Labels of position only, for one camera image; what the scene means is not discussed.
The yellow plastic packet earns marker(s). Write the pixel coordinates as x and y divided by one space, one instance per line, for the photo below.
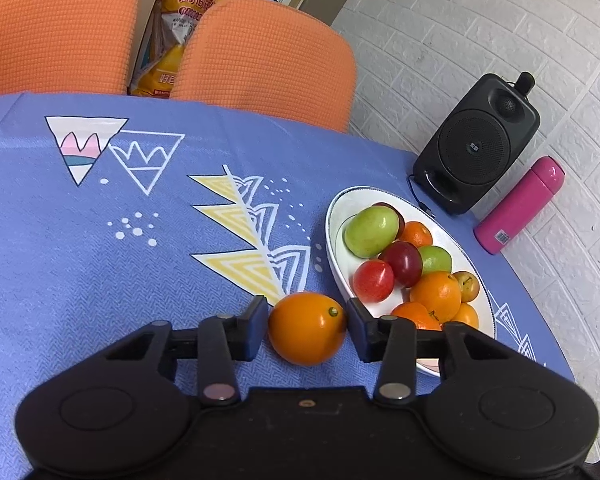
180 25

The white plate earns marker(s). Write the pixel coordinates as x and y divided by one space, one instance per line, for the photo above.
337 240

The small red apple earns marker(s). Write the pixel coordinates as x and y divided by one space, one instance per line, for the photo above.
373 280

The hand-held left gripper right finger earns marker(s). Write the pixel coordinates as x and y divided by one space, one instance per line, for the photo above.
357 330

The pink thermos bottle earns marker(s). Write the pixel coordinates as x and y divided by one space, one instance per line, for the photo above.
520 205

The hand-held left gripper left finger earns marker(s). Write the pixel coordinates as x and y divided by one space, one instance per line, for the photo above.
255 327

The smooth round orange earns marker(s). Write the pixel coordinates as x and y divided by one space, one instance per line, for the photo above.
467 316
436 295

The red yellow plum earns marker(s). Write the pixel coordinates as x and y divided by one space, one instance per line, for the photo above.
467 285

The blue printed tablecloth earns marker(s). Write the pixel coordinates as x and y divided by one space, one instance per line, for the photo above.
80 240

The small green apple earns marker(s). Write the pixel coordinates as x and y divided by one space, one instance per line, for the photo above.
437 258

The orange fabric chair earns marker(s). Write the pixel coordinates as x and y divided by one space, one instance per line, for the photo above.
265 60
55 30

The rough-skinned mandarin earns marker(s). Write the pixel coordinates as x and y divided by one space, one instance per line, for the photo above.
417 234
415 315

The oval orange with stem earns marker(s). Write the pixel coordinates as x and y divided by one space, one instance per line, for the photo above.
305 330

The large green apple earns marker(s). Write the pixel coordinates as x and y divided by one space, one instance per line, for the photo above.
370 230

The dark red plum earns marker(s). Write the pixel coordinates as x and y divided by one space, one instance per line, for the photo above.
402 262
401 222

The black speaker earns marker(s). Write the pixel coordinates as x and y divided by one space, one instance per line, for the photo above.
475 150

